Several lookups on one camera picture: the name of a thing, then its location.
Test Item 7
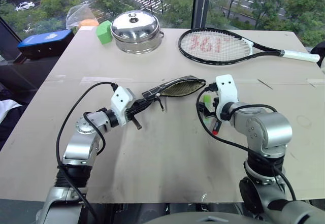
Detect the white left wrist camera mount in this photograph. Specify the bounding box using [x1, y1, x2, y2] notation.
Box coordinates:
[110, 86, 134, 127]

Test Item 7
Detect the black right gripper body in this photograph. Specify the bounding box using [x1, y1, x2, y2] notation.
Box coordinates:
[212, 94, 222, 123]

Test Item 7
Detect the steel pot lid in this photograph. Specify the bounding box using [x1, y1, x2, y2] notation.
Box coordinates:
[110, 11, 161, 42]

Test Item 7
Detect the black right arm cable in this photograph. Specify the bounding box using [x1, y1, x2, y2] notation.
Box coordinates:
[196, 82, 298, 202]

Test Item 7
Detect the clear plastic bag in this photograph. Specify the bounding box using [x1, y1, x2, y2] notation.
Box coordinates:
[66, 4, 99, 30]

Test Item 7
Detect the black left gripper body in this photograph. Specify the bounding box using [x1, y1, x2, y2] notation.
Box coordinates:
[125, 101, 143, 131]

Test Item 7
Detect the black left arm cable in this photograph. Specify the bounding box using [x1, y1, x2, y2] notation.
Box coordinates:
[56, 81, 119, 224]

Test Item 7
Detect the blue padded case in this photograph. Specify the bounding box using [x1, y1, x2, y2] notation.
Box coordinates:
[17, 29, 75, 60]

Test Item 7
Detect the black grid pouch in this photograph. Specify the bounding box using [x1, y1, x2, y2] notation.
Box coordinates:
[141, 75, 207, 113]

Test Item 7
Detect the dark window pillar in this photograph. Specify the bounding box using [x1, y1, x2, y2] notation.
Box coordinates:
[190, 0, 214, 29]

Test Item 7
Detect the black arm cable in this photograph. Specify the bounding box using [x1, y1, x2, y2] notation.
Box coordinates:
[56, 81, 119, 224]
[196, 82, 298, 202]

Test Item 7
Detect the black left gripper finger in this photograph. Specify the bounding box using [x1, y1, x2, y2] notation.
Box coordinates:
[129, 101, 154, 115]
[132, 95, 157, 106]

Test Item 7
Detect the red marker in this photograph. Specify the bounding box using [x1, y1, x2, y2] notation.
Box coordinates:
[212, 121, 222, 136]

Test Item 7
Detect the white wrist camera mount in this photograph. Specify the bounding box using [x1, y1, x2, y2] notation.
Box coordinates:
[110, 86, 134, 127]
[215, 74, 240, 121]

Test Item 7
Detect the steel pot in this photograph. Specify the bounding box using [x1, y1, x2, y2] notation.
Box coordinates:
[113, 29, 165, 55]

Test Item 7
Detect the dark object at table side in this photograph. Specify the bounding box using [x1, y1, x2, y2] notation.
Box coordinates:
[310, 41, 325, 69]

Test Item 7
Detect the grey robot torso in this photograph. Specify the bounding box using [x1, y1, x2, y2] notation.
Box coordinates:
[143, 209, 256, 224]

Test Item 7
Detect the orange round object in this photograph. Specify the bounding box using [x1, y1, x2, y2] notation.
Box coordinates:
[78, 18, 100, 29]

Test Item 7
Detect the black white tennis racket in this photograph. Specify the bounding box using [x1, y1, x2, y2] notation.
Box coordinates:
[178, 27, 321, 66]

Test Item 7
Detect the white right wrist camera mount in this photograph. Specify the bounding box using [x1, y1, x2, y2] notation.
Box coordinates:
[215, 74, 240, 121]

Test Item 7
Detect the white cloth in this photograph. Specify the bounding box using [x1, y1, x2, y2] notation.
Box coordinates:
[0, 99, 26, 134]

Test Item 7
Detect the green highlighter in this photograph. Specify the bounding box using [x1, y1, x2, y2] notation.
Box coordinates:
[203, 94, 213, 124]

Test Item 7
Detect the green foam block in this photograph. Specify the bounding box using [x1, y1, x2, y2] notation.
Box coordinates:
[95, 20, 114, 46]

